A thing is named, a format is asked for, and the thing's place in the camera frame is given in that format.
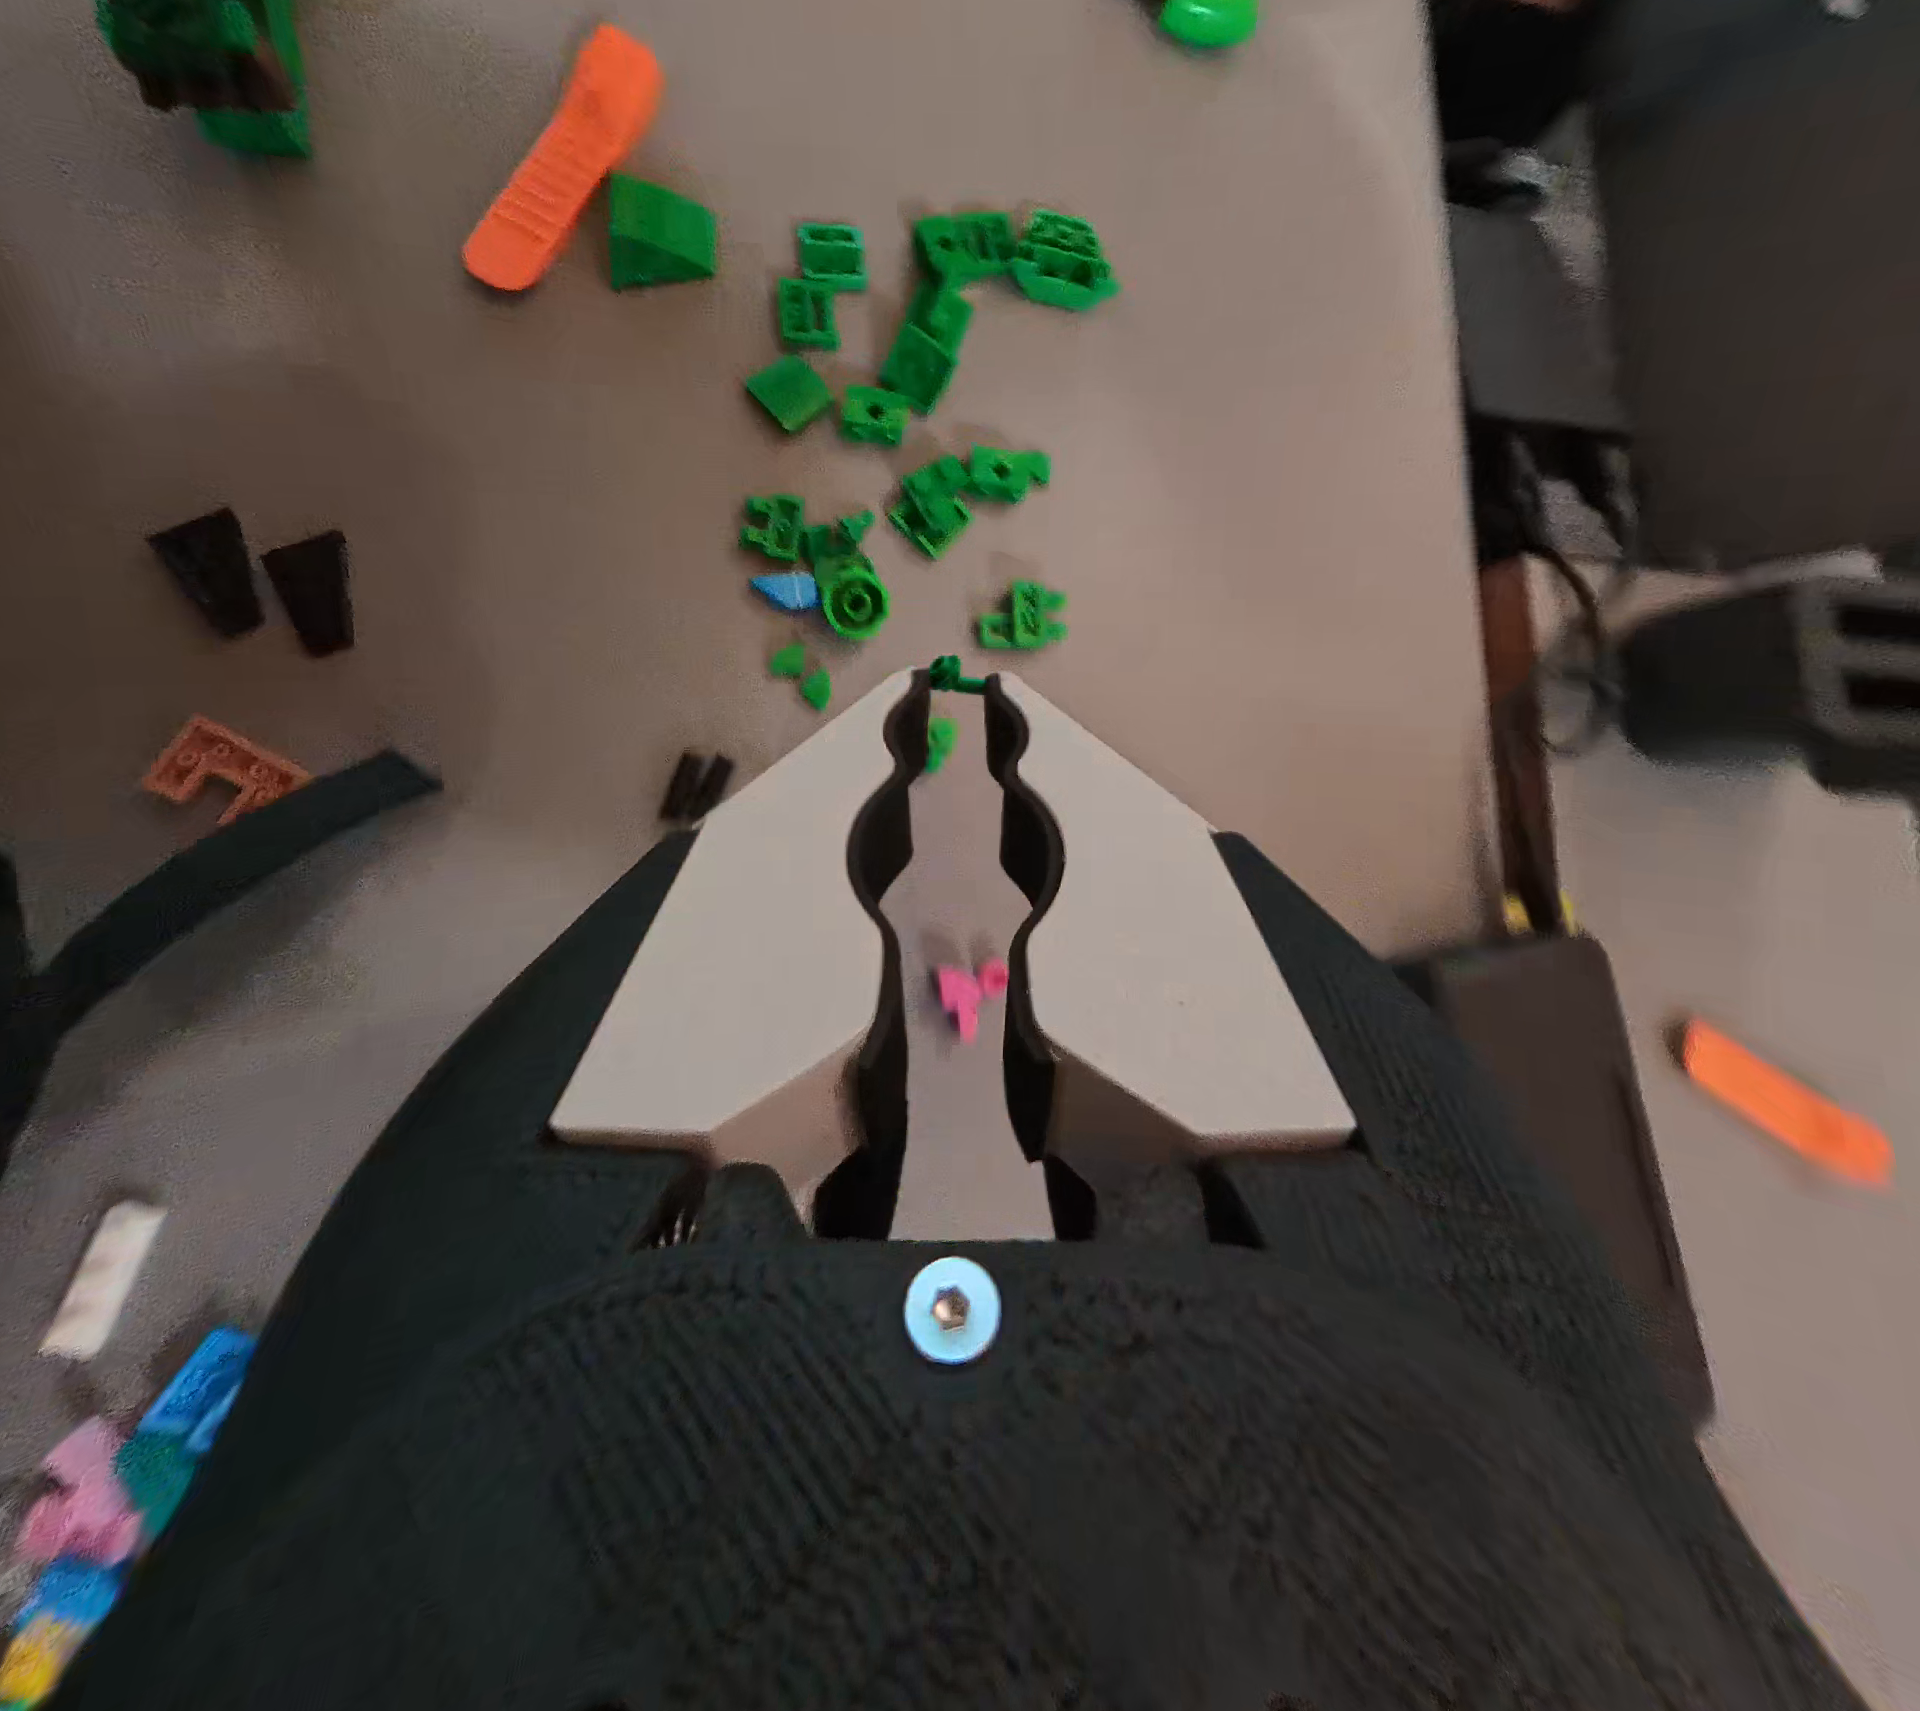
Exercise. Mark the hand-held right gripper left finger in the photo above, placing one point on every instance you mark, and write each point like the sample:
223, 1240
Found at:
720, 992

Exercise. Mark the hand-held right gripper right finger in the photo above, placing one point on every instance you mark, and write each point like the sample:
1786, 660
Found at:
1184, 992

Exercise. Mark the small green brick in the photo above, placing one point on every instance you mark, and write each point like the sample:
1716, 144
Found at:
948, 674

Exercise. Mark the pile of green bricks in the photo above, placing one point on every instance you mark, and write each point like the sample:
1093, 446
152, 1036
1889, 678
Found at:
919, 360

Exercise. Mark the pile of colourful bricks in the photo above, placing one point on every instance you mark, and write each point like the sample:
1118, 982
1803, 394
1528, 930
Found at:
83, 1516

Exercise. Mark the grey desk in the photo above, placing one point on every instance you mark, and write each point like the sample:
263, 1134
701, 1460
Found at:
1051, 91

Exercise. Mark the small black brick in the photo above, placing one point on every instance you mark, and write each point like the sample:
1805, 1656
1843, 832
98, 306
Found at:
694, 786

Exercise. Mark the pink brick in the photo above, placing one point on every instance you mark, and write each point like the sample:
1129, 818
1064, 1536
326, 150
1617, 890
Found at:
960, 992

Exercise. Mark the yellow tape strip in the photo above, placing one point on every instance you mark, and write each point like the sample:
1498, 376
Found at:
1522, 916

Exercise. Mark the black power bank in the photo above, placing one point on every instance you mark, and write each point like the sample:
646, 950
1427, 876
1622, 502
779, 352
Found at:
1560, 1112

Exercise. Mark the small blue brick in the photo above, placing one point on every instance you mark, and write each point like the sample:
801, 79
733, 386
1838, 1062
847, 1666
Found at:
780, 590

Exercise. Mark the brown plate brick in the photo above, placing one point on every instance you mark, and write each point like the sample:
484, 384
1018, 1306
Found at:
202, 758

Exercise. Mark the small orange brick separator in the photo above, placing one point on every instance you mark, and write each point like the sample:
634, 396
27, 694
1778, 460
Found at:
1785, 1112

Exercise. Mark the grey charger dock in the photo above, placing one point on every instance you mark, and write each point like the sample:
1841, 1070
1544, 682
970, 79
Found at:
1771, 692

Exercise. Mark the white plate brick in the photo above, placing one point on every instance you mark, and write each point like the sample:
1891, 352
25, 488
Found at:
102, 1276

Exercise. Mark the green slope brick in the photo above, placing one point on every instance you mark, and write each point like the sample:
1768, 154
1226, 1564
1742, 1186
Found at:
653, 234

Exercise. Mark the large orange brick separator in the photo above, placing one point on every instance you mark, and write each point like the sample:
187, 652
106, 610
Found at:
563, 158

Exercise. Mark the green rounded brick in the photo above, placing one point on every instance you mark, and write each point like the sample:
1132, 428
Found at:
1208, 9

